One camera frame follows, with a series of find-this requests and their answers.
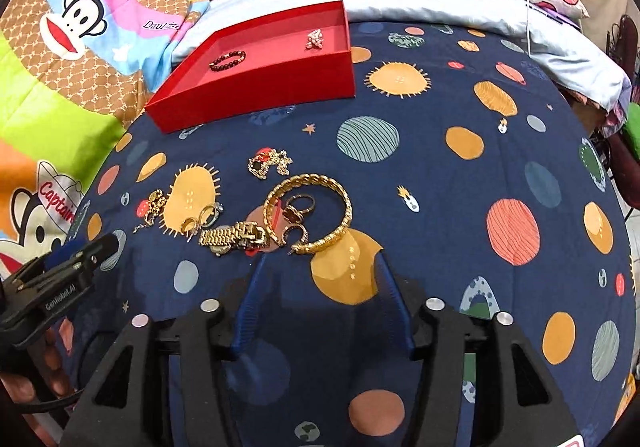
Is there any person's left hand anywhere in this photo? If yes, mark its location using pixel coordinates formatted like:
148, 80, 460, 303
0, 319, 83, 428

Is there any navy planet print bedsheet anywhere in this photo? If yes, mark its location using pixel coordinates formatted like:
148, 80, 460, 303
30, 20, 640, 447

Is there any silver and gold ring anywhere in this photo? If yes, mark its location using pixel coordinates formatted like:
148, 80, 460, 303
200, 204, 224, 229

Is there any gold link bracelet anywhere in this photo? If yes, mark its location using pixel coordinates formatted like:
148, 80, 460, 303
199, 221, 268, 258

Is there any thin gold necklace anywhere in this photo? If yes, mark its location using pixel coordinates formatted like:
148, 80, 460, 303
132, 190, 168, 234

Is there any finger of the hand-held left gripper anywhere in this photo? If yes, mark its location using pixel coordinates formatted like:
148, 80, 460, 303
70, 232, 127, 278
44, 238, 89, 269

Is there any dark red chair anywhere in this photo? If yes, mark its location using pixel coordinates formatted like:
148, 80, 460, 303
602, 14, 640, 213

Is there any tangled gold chain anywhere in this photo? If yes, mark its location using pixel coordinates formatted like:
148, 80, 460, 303
247, 147, 293, 181

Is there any gold chain bangle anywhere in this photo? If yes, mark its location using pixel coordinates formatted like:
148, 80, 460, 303
263, 174, 353, 255

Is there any gold hoop earring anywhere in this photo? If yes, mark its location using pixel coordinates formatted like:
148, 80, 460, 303
277, 223, 312, 256

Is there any black cable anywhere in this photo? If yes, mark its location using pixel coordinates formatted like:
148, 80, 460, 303
15, 388, 83, 417

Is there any red jewelry tray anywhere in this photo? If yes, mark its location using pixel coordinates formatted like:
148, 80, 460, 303
145, 0, 357, 134

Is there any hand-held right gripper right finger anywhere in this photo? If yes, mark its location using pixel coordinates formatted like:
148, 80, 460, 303
374, 249, 568, 447

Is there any dark bead bracelet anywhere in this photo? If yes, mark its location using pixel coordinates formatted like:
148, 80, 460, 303
209, 50, 247, 73

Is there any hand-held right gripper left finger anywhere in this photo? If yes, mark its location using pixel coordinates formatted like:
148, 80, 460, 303
60, 252, 271, 447

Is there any gold ring with dark stone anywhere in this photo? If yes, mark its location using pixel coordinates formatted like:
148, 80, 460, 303
285, 194, 317, 224

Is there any monkey print blanket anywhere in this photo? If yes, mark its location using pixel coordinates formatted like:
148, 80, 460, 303
0, 0, 213, 288

